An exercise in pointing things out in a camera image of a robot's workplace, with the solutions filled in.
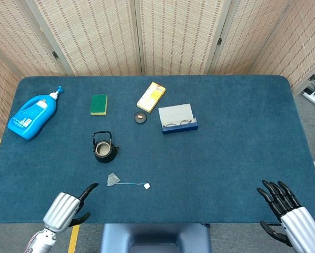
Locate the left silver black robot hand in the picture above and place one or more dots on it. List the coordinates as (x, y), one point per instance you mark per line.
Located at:
(61, 210)

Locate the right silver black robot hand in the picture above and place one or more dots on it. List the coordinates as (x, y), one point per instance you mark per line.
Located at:
(299, 226)

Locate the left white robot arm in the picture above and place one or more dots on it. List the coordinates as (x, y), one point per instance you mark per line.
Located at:
(41, 242)

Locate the black cast iron teapot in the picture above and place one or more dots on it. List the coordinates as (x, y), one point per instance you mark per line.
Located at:
(99, 157)

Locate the small black round lid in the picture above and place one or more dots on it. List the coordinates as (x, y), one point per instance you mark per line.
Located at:
(140, 120)

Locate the blue robot torso base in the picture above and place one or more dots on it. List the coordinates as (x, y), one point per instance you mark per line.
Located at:
(115, 237)

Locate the blue detergent pump bottle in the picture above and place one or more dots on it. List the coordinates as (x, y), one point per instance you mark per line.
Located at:
(28, 118)

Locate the green yellow sponge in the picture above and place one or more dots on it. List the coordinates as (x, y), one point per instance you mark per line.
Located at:
(99, 104)

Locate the blue carpet table cover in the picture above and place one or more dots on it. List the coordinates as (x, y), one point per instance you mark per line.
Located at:
(199, 171)

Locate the yellow cardboard box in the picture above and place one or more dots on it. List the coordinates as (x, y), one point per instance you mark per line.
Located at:
(150, 98)

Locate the open blue glasses case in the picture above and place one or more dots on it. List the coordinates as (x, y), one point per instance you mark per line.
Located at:
(174, 113)

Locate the black screen hinge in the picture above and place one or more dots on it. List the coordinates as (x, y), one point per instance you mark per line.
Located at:
(220, 41)
(55, 55)
(313, 76)

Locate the thin frame eyeglasses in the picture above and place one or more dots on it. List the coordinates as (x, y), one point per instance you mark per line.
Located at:
(184, 122)

